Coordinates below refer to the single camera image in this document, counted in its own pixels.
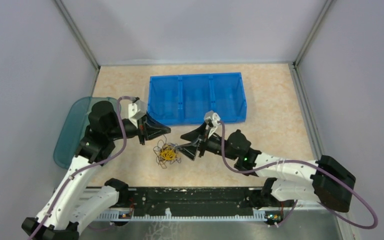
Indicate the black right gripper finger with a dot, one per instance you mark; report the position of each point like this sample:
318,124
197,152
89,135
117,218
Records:
194,134
189,150

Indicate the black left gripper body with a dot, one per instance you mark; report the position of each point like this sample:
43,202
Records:
140,130

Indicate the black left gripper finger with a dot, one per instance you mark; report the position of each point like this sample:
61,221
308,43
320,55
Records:
152,133
153,124

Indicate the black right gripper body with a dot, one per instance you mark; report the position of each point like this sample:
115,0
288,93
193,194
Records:
213,144

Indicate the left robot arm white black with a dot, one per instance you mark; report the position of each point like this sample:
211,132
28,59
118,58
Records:
63,218

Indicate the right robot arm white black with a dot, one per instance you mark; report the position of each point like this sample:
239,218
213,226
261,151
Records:
323,180

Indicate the blue plastic divided bin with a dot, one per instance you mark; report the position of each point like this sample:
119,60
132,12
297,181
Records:
176,100

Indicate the teal translucent plastic basin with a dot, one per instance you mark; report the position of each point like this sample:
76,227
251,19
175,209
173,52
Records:
74,127

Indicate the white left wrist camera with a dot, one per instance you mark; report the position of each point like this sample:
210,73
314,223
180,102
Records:
136,110

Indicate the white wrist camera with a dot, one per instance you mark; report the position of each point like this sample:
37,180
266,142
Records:
136,110
212,119

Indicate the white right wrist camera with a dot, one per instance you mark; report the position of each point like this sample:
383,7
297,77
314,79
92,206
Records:
212,119

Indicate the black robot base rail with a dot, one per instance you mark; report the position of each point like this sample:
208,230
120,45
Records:
195,204

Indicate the aluminium frame post left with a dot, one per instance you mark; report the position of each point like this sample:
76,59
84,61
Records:
75,31

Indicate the aluminium frame post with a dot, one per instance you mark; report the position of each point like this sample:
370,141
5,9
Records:
75,31
313,32

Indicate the aluminium frame post right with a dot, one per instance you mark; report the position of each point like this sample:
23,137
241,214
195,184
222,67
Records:
313,32

